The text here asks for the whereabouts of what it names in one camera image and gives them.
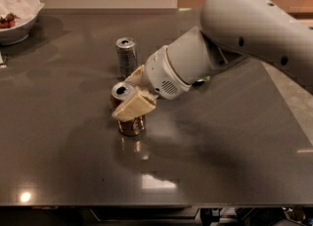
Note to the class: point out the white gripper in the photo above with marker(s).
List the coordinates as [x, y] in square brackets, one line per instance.
[160, 72]

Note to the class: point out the orange soda can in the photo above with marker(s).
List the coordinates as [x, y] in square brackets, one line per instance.
[128, 124]

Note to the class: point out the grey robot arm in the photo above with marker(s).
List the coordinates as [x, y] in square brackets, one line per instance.
[229, 32]

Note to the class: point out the silver slim can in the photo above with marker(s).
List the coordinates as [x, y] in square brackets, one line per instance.
[127, 56]

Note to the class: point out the green chip bag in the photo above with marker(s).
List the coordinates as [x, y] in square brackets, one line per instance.
[201, 81]

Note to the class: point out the red strawberries in bowl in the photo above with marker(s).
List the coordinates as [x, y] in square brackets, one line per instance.
[9, 21]

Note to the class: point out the white bowl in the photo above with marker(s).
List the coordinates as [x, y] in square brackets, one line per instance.
[17, 33]

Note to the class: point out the white paper napkin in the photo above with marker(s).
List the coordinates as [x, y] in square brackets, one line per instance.
[24, 9]

